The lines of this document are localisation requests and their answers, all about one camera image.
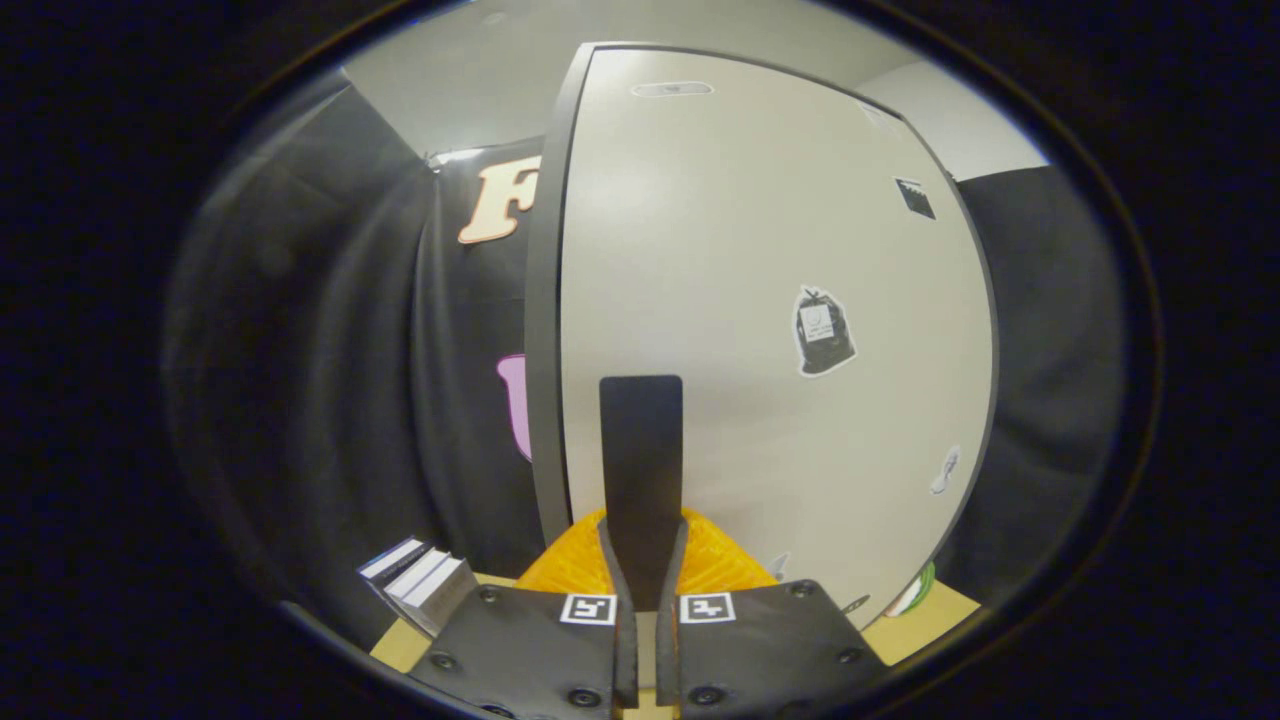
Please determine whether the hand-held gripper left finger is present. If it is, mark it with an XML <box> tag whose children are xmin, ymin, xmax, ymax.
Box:
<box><xmin>408</xmin><ymin>376</ymin><xmax>643</xmax><ymax>720</ymax></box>

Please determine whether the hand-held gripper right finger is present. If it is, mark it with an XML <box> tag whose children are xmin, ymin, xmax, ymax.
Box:
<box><xmin>641</xmin><ymin>376</ymin><xmax>888</xmax><ymax>720</ymax></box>

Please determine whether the grey shoe cabinet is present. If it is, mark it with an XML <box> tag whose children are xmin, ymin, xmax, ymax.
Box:
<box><xmin>523</xmin><ymin>42</ymin><xmax>601</xmax><ymax>549</ymax></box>

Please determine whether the white shoe cabinet door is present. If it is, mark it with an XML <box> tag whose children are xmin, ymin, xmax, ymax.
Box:
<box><xmin>556</xmin><ymin>45</ymin><xmax>999</xmax><ymax>631</ymax></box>

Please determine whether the white blue box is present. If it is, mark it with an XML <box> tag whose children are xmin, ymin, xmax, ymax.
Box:
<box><xmin>383</xmin><ymin>546</ymin><xmax>453</xmax><ymax>619</ymax></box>

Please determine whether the dark blue box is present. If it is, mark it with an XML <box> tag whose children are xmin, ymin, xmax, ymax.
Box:
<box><xmin>358</xmin><ymin>538</ymin><xmax>429</xmax><ymax>599</ymax></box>

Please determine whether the black backdrop cloth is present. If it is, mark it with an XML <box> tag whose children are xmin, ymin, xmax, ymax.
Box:
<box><xmin>165</xmin><ymin>85</ymin><xmax>1126</xmax><ymax>626</ymax></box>

